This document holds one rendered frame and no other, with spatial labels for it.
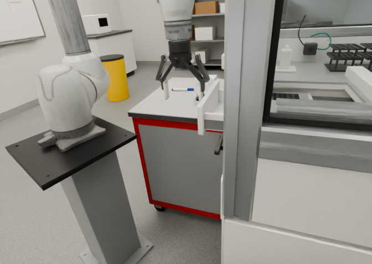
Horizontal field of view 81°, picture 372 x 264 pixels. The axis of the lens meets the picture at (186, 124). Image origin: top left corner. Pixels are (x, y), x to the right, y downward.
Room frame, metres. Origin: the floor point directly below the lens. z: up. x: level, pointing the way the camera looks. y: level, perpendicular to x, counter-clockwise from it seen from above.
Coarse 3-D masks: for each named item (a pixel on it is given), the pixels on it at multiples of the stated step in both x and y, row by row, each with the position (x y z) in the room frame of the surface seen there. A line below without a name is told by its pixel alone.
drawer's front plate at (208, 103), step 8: (216, 80) 0.90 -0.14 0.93; (216, 88) 0.85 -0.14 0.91; (208, 96) 0.72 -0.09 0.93; (216, 96) 0.85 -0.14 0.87; (200, 104) 0.65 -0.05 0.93; (208, 104) 0.71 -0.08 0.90; (216, 104) 0.85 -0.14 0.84; (200, 112) 0.64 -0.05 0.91; (200, 120) 0.64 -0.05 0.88; (200, 128) 0.64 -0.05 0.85
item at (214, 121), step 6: (222, 90) 0.87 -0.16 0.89; (222, 96) 0.87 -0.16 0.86; (222, 102) 0.87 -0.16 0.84; (216, 108) 0.81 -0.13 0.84; (222, 108) 0.81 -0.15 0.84; (204, 114) 0.65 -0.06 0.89; (210, 114) 0.65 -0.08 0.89; (216, 114) 0.64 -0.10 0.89; (222, 114) 0.64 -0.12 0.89; (204, 120) 0.65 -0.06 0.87; (210, 120) 0.64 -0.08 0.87; (216, 120) 0.64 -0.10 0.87; (222, 120) 0.63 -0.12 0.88; (204, 126) 0.65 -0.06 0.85; (210, 126) 0.64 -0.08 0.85; (216, 126) 0.64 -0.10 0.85; (222, 126) 0.63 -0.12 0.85
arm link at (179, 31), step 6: (168, 24) 0.74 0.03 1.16; (174, 24) 0.74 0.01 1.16; (180, 24) 0.73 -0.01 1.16; (186, 24) 0.74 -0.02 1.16; (168, 30) 0.75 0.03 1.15; (174, 30) 0.74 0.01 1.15; (180, 30) 0.74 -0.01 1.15; (186, 30) 0.74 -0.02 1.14; (168, 36) 0.75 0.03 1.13; (174, 36) 0.74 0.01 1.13; (180, 36) 0.74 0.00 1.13; (186, 36) 0.74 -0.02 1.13
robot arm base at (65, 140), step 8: (80, 128) 0.73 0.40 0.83; (88, 128) 0.75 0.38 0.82; (96, 128) 0.79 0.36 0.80; (104, 128) 0.80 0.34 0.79; (48, 136) 0.72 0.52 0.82; (56, 136) 0.71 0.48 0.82; (64, 136) 0.71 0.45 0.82; (72, 136) 0.71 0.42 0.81; (80, 136) 0.72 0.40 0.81; (88, 136) 0.74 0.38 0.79; (96, 136) 0.76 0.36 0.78; (40, 144) 0.68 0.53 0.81; (48, 144) 0.70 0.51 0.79; (56, 144) 0.70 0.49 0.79; (64, 144) 0.68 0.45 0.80; (72, 144) 0.69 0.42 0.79
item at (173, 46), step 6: (168, 42) 0.78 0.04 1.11; (174, 42) 0.75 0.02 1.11; (180, 42) 0.74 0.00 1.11; (186, 42) 0.75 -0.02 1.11; (174, 48) 0.75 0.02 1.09; (180, 48) 0.74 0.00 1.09; (186, 48) 0.75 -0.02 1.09; (174, 54) 0.77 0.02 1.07; (180, 54) 0.77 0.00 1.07; (186, 54) 0.76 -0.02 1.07; (186, 60) 0.76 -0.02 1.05; (174, 66) 0.78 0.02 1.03; (180, 66) 0.77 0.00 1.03
